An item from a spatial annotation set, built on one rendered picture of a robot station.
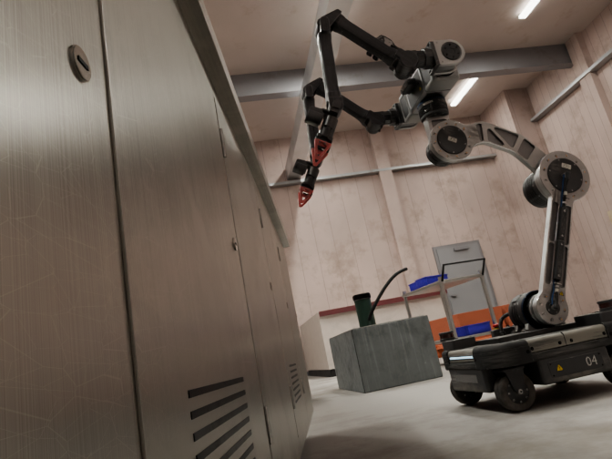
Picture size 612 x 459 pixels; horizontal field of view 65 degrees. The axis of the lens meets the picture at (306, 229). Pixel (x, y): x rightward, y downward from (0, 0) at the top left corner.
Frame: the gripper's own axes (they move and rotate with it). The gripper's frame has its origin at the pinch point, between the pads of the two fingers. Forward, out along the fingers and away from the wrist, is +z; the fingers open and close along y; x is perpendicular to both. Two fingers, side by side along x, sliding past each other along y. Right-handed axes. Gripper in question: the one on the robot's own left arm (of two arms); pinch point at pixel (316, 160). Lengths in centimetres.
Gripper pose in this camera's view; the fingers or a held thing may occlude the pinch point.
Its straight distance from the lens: 188.9
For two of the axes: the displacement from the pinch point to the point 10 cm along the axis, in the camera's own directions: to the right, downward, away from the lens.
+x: 9.4, 3.4, 0.2
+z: -3.2, 9.0, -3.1
